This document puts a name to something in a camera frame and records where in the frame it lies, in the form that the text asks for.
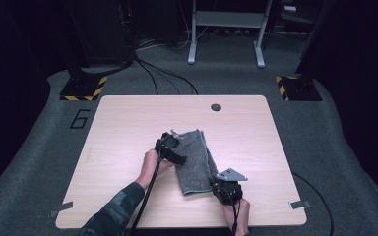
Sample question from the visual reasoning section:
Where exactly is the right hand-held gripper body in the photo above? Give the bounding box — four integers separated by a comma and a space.
211, 167, 249, 207

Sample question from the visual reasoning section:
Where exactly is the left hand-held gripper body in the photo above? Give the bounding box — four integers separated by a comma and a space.
155, 130, 182, 159

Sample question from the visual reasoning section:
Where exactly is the grey towel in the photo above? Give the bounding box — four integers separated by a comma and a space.
171, 129, 221, 197

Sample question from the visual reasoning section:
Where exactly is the person's left hand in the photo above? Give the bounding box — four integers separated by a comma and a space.
135, 148, 175, 191

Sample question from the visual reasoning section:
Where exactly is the person's right hand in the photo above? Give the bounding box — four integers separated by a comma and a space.
221, 198, 251, 236

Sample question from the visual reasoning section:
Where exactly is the grey tape strip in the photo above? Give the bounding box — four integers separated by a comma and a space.
48, 201, 75, 218
288, 200, 312, 210

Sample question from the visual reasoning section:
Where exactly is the left yellow-black striped base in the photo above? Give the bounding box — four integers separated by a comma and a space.
59, 63, 108, 102

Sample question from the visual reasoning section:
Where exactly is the black stand with striped base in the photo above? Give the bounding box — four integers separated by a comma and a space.
274, 0, 330, 102

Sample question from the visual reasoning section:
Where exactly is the dark cabinet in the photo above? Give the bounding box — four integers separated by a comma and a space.
63, 0, 136, 69

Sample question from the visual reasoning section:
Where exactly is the right hand-held gripper black cable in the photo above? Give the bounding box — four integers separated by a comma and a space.
230, 196, 241, 236

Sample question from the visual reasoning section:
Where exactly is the hand-held gripper black cable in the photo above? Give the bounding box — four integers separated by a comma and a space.
230, 196, 241, 236
129, 156, 162, 236

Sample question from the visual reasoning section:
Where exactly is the left hand-held gripper black cable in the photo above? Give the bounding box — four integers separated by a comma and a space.
129, 156, 162, 236

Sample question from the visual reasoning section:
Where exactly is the thin black floor cable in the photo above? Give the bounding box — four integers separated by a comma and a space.
290, 171, 336, 236

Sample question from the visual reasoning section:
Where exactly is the white metal desk frame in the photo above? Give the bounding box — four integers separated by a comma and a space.
187, 0, 274, 69

